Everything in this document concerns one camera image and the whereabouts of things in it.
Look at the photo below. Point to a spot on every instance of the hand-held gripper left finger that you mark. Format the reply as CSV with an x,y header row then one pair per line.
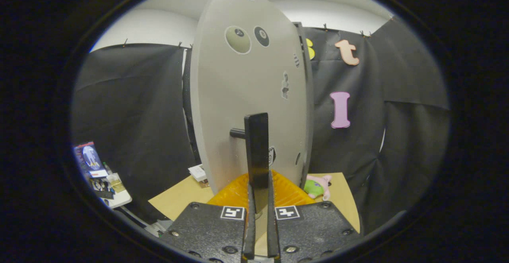
x,y
249,231

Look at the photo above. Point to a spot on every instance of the grey shoe cabinet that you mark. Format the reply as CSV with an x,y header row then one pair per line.
x,y
309,116

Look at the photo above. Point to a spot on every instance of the light grey shoe cabinet door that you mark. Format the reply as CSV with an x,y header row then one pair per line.
x,y
222,96

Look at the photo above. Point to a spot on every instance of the blue printed poster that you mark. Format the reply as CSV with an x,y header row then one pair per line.
x,y
90,157

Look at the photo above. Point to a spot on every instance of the white side table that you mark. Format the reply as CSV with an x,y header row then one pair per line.
x,y
117,197

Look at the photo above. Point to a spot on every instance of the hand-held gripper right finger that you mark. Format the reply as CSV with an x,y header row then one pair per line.
x,y
272,231

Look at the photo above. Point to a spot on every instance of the black backdrop cloth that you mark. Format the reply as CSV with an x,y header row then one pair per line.
x,y
131,104

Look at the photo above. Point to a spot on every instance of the pink and green plush toy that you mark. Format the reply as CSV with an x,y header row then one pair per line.
x,y
316,186

